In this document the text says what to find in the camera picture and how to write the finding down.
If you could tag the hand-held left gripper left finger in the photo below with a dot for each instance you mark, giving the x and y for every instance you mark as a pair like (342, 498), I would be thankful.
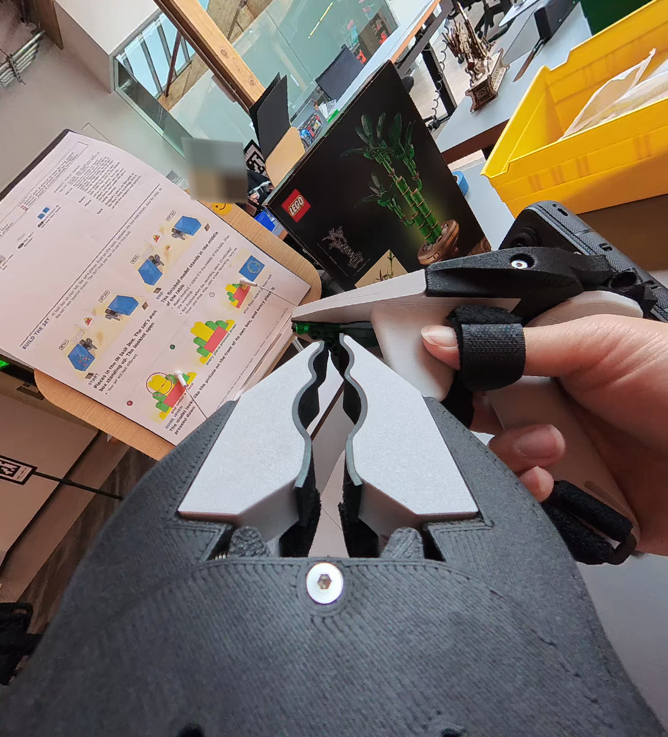
(242, 460)

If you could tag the white printed instruction sheet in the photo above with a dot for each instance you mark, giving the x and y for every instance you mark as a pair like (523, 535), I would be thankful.
(109, 276)

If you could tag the person's right hand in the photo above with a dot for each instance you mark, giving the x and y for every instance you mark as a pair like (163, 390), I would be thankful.
(627, 391)

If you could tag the small knife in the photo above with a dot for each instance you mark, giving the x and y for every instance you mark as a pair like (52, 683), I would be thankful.
(527, 60)

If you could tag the green lego leaf piece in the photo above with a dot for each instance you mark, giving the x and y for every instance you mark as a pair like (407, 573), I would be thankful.
(316, 333)

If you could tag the wooden document board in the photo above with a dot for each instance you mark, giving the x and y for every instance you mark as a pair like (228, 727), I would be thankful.
(276, 253)

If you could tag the black and white marker tag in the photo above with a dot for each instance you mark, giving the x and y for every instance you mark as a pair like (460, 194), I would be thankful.
(255, 156)
(6, 467)

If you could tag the black lego set box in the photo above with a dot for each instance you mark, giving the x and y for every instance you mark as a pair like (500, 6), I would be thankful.
(322, 230)

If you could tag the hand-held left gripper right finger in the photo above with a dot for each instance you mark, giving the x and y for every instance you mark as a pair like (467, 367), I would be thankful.
(414, 460)

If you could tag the white paper bag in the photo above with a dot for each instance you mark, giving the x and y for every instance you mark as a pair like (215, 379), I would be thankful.
(627, 92)

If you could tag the brown wooden model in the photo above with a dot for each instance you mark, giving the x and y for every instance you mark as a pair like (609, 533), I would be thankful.
(483, 80)

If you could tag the grey metal pipes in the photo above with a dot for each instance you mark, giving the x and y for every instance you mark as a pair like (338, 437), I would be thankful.
(6, 75)

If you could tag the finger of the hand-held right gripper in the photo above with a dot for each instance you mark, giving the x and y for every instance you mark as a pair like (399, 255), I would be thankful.
(391, 289)
(403, 310)

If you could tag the blue tape roll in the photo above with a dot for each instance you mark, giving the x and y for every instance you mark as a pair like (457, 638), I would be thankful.
(462, 181)

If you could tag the wooden post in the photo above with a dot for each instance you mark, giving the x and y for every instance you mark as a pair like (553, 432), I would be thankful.
(213, 46)

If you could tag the yellow plastic bin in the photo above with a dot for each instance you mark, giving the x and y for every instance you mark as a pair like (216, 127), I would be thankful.
(599, 167)

